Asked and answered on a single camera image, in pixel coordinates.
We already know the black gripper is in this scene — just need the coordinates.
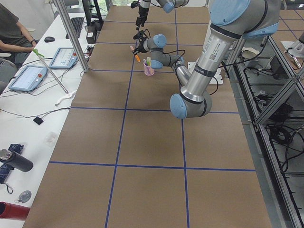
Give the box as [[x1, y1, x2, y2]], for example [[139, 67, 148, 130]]
[[135, 41, 149, 54], [135, 7, 149, 30]]

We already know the orange highlighter pen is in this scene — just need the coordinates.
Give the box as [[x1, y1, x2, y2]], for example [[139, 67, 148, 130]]
[[130, 45, 141, 62]]

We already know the green highlighter pen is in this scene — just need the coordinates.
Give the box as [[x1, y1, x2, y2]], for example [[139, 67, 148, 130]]
[[146, 57, 151, 67]]

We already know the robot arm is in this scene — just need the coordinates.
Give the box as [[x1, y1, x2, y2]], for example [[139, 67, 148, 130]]
[[131, 0, 189, 31], [131, 0, 281, 119]]

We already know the pink mesh pen holder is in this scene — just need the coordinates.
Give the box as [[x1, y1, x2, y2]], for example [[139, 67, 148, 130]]
[[143, 59, 154, 76]]

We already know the black box with label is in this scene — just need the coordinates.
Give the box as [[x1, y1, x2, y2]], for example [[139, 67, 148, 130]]
[[86, 26, 97, 44]]

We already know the black keyboard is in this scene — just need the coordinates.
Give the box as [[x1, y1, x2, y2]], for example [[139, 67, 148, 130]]
[[71, 17, 84, 38]]

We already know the far teach pendant tablet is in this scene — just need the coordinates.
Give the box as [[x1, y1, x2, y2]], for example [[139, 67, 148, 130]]
[[49, 47, 78, 69]]

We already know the teach pendant tablet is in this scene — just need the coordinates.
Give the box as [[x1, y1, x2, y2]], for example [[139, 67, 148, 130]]
[[49, 47, 78, 69], [9, 65, 48, 92]]

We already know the black computer mouse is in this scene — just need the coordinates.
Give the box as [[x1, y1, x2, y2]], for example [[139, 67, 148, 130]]
[[44, 36, 55, 43]]

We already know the near teach pendant tablet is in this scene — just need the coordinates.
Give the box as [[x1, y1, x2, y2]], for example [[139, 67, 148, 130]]
[[9, 65, 48, 92]]

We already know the small black square device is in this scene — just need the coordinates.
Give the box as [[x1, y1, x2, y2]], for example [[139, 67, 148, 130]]
[[33, 116, 44, 125]]

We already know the seated person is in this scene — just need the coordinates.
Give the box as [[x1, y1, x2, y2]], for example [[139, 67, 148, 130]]
[[0, 5, 38, 68]]

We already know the black water bottle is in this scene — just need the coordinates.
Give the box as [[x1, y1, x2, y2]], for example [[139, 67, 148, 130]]
[[0, 149, 33, 172]]

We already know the folded blue umbrella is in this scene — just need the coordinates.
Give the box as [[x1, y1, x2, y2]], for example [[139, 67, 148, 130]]
[[0, 143, 25, 185]]

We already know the round metal lid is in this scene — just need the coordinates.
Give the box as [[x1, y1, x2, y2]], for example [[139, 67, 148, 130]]
[[18, 190, 32, 203]]

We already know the red bottle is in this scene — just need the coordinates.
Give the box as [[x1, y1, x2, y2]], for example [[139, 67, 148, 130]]
[[0, 202, 30, 221]]

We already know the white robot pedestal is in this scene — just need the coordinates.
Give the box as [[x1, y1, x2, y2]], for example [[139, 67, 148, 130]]
[[187, 61, 223, 85]]

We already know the aluminium frame post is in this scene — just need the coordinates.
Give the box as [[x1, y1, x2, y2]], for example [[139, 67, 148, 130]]
[[53, 0, 89, 73]]

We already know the metal rod with green handle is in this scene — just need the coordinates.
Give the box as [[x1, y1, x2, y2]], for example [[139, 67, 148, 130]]
[[32, 48, 72, 97]]

